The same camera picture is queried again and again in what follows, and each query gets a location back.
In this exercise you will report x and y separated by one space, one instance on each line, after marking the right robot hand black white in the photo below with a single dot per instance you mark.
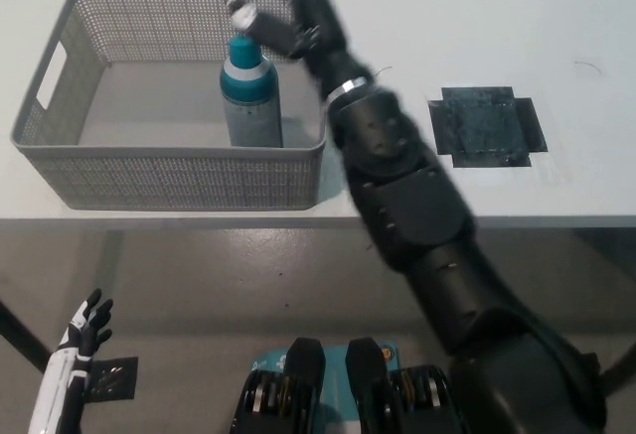
318 32

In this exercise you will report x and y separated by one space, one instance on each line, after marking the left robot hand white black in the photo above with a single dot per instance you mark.
64 379

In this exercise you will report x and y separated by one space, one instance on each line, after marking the teal air freshener spray can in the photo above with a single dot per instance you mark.
251 106

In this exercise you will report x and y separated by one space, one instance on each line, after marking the black tape patch on floor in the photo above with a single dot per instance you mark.
114 377

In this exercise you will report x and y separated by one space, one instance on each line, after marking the black tape patch on table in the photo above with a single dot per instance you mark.
484 126

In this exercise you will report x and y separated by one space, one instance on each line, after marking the grey perforated plastic basket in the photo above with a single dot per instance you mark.
174 181

